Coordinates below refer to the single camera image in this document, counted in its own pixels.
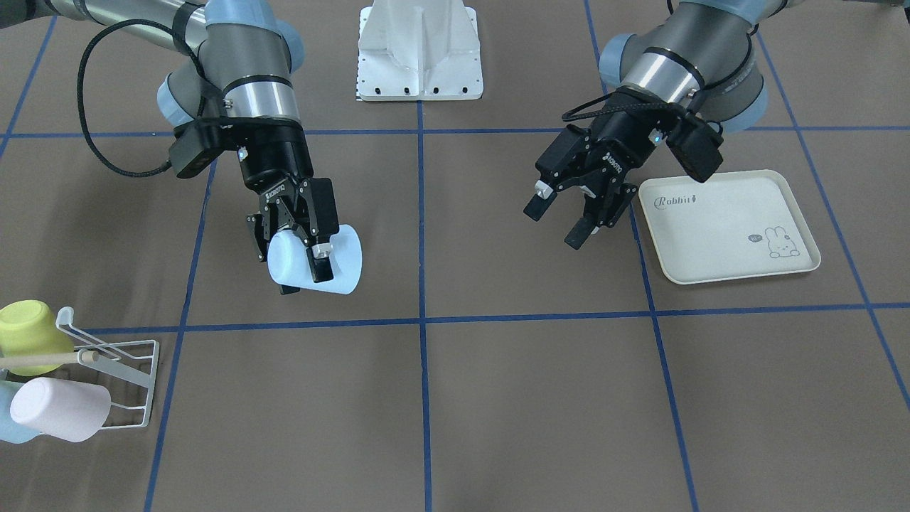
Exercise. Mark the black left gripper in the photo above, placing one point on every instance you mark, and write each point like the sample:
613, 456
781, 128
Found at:
620, 146

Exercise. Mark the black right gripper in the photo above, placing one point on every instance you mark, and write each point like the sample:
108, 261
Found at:
276, 161

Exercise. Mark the light blue cup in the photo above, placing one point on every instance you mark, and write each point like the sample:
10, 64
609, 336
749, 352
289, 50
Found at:
345, 259
11, 431

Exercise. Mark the pink plastic cup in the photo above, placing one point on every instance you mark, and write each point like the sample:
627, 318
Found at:
68, 410

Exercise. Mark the yellow plastic cup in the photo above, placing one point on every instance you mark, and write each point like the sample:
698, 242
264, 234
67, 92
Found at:
28, 329

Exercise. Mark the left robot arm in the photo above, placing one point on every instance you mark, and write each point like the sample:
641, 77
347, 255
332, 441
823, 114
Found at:
684, 84

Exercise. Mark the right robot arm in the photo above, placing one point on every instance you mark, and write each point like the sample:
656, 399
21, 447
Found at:
234, 94

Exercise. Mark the cream plastic tray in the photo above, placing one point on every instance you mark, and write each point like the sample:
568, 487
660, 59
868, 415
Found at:
737, 225

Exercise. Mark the white wire cup rack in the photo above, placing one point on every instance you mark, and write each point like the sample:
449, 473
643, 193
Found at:
127, 368

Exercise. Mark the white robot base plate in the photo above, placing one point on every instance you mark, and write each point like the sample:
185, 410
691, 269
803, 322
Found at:
418, 51

